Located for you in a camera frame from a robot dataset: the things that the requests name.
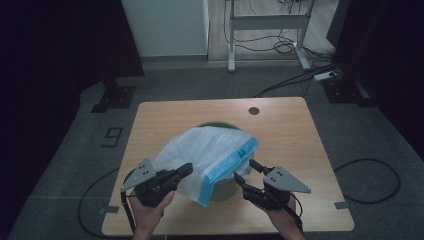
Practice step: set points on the person's left hand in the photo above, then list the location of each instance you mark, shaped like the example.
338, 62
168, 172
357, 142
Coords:
148, 216

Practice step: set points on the dark round table grommet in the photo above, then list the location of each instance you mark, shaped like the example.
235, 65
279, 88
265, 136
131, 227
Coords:
254, 111

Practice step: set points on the white cabinet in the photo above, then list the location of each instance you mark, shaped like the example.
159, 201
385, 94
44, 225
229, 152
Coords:
166, 26

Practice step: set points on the person's right hand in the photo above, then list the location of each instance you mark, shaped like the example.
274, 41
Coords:
287, 220

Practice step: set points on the black stand base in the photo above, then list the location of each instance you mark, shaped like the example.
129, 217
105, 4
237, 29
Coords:
346, 91
115, 96

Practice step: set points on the white power strip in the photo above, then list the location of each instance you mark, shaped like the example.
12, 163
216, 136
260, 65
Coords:
325, 76

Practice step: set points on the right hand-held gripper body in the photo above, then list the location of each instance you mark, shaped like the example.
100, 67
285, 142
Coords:
276, 190

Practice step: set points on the green plastic bin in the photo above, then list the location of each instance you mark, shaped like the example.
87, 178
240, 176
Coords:
226, 190

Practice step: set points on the grey tape piece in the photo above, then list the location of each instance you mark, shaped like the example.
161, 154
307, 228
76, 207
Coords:
342, 205
111, 209

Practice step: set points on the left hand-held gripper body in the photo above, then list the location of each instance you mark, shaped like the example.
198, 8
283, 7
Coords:
146, 186

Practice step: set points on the dark curtain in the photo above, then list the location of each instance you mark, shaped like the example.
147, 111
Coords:
393, 50
50, 66

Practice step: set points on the white bag with blue band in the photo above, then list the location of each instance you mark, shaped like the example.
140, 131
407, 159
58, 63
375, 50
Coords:
206, 150

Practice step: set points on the white metal desk frame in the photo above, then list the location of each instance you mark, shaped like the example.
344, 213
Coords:
266, 22

